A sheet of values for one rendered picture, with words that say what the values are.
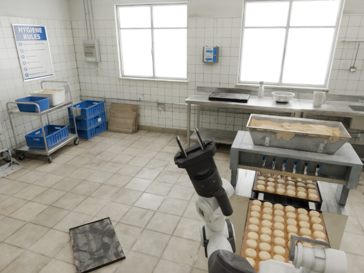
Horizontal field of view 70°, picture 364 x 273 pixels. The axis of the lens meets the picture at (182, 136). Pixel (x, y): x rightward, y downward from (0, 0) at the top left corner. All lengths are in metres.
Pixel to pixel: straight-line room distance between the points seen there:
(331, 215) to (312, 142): 0.47
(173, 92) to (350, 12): 2.97
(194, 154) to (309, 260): 0.38
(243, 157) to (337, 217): 0.65
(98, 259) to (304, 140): 1.93
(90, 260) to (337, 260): 2.16
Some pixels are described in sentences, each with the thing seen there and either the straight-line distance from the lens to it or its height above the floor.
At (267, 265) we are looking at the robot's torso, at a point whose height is 1.23.
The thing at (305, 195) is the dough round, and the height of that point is 0.92.
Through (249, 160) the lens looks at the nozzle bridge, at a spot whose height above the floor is 1.07.
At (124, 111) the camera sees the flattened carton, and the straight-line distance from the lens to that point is 5.42.
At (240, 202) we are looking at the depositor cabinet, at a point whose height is 0.79.
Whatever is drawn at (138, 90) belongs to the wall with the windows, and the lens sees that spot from 5.32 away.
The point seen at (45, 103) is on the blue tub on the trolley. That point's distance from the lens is 4.43.
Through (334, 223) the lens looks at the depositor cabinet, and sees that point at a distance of 1.92.
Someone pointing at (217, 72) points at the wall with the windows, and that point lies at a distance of 4.74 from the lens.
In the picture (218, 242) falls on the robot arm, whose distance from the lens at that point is 0.98.
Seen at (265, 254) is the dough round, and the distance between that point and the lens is 1.33.
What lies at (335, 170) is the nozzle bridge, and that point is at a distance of 1.83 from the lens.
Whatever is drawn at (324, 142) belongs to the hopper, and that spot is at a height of 1.26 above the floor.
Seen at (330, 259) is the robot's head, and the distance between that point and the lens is 0.77.
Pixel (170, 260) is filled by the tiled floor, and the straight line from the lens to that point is 2.53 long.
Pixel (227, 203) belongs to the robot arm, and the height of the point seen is 1.37.
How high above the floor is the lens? 1.84
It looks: 21 degrees down
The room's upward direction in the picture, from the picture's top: straight up
